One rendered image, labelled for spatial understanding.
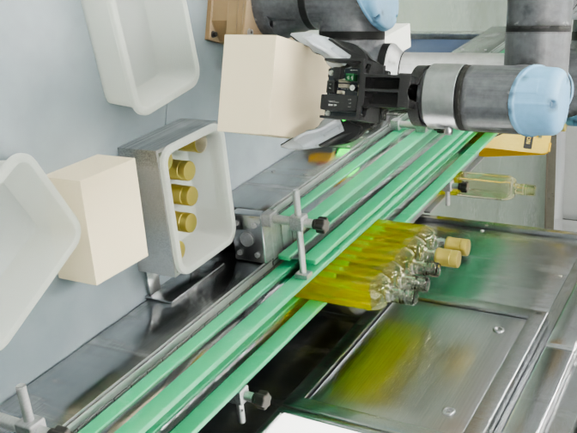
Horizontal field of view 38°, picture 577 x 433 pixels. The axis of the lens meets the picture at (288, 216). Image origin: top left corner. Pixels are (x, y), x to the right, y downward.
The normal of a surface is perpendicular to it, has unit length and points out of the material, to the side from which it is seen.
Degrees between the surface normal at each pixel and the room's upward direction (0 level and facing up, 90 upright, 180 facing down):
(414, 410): 90
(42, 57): 0
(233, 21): 90
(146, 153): 90
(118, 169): 0
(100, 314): 0
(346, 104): 91
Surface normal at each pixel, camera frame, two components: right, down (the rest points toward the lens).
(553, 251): -0.09, -0.92
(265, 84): -0.49, 0.03
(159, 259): -0.49, 0.37
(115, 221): 0.87, 0.11
